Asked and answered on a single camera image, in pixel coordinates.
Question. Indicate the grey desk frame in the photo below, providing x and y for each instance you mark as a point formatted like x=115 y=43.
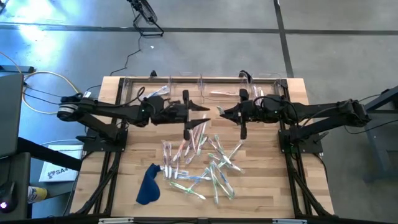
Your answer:
x=382 y=140

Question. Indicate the black floor fan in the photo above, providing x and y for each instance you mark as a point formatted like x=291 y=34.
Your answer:
x=146 y=12

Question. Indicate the white printed box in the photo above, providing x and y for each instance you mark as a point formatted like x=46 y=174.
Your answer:
x=62 y=168

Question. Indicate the grey monitor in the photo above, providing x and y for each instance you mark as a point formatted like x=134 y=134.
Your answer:
x=11 y=115

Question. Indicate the clear plastic bin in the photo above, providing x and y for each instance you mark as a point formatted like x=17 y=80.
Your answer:
x=270 y=87
x=224 y=85
x=177 y=84
x=130 y=84

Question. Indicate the black desk bar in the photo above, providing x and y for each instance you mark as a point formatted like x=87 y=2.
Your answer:
x=46 y=154

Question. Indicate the silver bracket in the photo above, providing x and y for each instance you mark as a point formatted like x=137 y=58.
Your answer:
x=289 y=221
x=115 y=220

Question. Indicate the black table frame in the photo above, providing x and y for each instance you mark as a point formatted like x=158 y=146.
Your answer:
x=149 y=80

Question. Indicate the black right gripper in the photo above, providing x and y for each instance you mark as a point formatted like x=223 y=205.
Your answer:
x=253 y=112

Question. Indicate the blue toothbrush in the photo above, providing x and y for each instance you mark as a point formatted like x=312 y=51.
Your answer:
x=183 y=172
x=160 y=91
x=220 y=110
x=226 y=182
x=200 y=179

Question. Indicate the yellow white can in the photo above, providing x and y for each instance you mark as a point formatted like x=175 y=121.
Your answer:
x=37 y=194

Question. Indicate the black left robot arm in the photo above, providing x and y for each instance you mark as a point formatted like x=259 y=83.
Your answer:
x=102 y=109

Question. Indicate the orange toothbrush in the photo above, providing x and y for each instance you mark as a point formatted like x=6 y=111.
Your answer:
x=192 y=140
x=180 y=149
x=224 y=92

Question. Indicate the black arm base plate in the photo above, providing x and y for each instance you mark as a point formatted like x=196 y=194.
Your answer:
x=93 y=146
x=311 y=147

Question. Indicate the black clamp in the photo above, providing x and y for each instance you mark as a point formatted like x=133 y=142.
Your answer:
x=153 y=74
x=244 y=74

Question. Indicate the green toothbrush in clear wrapper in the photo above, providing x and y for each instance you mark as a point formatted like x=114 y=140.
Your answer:
x=224 y=189
x=202 y=137
x=218 y=143
x=214 y=183
x=237 y=168
x=186 y=189

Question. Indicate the dark blue cloth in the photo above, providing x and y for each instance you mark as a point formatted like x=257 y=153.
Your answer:
x=149 y=186

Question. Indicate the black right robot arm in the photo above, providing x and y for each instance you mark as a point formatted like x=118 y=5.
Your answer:
x=326 y=112

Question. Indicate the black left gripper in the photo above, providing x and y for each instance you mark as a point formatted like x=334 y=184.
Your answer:
x=177 y=113

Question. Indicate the black computer mouse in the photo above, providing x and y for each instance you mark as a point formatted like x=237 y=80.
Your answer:
x=7 y=197

